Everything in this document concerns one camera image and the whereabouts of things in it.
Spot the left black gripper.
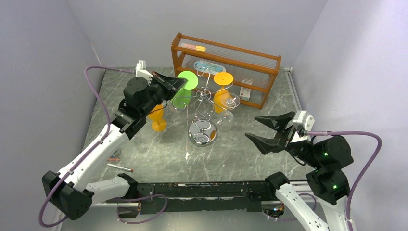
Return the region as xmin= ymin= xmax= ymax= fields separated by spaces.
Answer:
xmin=142 ymin=72 xmax=188 ymax=117

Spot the green plastic goblet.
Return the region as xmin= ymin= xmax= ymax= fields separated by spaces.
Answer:
xmin=171 ymin=71 xmax=198 ymax=110

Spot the orange plastic goblet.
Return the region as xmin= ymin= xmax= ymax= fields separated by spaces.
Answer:
xmin=213 ymin=72 xmax=234 ymax=114
xmin=148 ymin=104 xmax=167 ymax=132

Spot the clear wine glass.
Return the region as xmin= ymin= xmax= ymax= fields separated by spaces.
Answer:
xmin=216 ymin=92 xmax=240 ymax=131

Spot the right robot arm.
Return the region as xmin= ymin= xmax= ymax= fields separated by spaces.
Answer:
xmin=245 ymin=110 xmax=354 ymax=231

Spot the chrome wine glass rack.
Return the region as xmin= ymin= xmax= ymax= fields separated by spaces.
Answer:
xmin=170 ymin=71 xmax=233 ymax=146

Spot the wooden shelf rack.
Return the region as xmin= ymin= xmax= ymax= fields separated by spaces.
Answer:
xmin=171 ymin=33 xmax=282 ymax=109

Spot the blue packaged item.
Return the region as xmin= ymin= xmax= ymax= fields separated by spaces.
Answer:
xmin=193 ymin=60 xmax=226 ymax=75

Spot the small white red box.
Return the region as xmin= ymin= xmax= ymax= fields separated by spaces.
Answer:
xmin=239 ymin=87 xmax=251 ymax=101

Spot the orange yellow marker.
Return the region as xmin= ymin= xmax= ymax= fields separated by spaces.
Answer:
xmin=180 ymin=43 xmax=206 ymax=52

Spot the silver red pen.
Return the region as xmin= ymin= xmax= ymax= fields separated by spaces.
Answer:
xmin=106 ymin=163 xmax=133 ymax=173

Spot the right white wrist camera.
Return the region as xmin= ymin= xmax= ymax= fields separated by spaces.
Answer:
xmin=291 ymin=110 xmax=315 ymax=143

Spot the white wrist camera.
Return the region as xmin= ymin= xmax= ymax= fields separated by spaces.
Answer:
xmin=135 ymin=60 xmax=153 ymax=82
xmin=291 ymin=110 xmax=315 ymax=143

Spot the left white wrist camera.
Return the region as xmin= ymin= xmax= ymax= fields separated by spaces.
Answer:
xmin=135 ymin=60 xmax=153 ymax=82

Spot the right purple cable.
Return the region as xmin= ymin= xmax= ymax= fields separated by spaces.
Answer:
xmin=306 ymin=130 xmax=383 ymax=231

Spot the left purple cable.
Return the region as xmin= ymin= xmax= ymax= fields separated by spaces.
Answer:
xmin=38 ymin=66 xmax=138 ymax=228

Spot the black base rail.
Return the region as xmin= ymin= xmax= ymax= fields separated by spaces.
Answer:
xmin=89 ymin=181 xmax=316 ymax=220

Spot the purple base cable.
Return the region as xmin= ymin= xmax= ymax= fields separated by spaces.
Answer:
xmin=116 ymin=194 xmax=168 ymax=225

